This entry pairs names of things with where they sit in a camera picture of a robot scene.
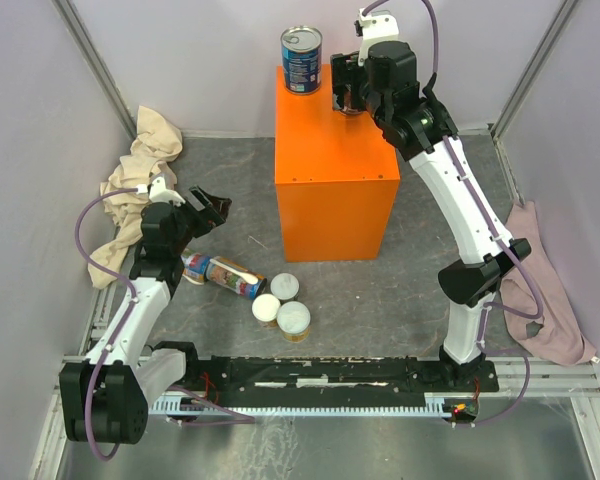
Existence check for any aluminium frame post right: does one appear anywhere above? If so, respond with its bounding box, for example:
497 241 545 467
490 0 581 142

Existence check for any grey lid can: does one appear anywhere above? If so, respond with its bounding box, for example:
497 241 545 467
270 273 300 304

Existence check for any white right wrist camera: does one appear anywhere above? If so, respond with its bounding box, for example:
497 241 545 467
354 9 399 67

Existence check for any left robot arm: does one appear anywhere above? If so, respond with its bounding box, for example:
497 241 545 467
59 178 232 457

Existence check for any beige crumpled cloth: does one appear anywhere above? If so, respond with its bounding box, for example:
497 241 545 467
90 106 183 273

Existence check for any yellow can white lid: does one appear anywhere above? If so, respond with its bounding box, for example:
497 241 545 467
277 301 311 342

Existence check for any aluminium frame post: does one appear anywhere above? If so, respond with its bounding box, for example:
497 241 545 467
51 0 136 139
490 0 581 142

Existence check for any aluminium frame post left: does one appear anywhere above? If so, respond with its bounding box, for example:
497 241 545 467
51 0 136 139

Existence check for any colourful can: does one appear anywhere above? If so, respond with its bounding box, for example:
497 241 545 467
205 257 268 300

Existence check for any light blue cable duct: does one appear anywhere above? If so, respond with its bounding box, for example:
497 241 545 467
149 393 468 419

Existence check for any mauve crumpled cloth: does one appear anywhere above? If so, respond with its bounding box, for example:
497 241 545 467
504 201 597 366

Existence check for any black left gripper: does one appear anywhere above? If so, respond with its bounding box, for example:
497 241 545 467
170 185 231 255

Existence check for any blue tall tin can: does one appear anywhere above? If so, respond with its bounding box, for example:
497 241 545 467
280 26 323 95

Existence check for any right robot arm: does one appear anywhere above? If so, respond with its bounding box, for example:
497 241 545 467
330 40 531 391

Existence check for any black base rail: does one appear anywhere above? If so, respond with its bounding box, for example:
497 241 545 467
178 356 499 407

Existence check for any orange box counter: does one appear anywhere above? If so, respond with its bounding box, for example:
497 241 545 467
275 65 401 262

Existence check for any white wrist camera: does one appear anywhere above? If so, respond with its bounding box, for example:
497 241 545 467
354 9 399 67
136 175 185 207

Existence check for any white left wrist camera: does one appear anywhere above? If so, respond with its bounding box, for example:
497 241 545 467
136 175 185 207

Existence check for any white lid small can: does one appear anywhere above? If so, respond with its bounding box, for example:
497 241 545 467
251 293 281 327

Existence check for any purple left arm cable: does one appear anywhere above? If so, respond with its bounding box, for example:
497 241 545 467
74 188 137 461

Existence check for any yellow labelled can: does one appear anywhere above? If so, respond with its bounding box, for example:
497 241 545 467
181 249 211 285

